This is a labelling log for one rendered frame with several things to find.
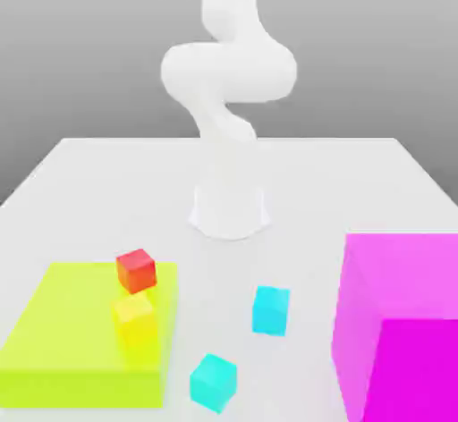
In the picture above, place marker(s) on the small yellow cube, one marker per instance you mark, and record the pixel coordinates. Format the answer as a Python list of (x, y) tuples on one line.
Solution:
[(137, 325)]

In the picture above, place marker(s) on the large magenta box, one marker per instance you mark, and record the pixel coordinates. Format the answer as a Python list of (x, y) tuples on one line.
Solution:
[(400, 307)]

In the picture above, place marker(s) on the small cyan cube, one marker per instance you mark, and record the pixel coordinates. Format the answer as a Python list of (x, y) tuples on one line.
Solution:
[(213, 382), (270, 311)]

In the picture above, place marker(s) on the large lime green box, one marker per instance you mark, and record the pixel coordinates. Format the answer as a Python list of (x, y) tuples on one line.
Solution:
[(68, 336)]

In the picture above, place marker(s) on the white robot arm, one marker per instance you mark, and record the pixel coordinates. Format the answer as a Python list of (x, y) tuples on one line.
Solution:
[(229, 71)]

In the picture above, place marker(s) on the small red cube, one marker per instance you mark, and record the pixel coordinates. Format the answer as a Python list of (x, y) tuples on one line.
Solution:
[(137, 271)]

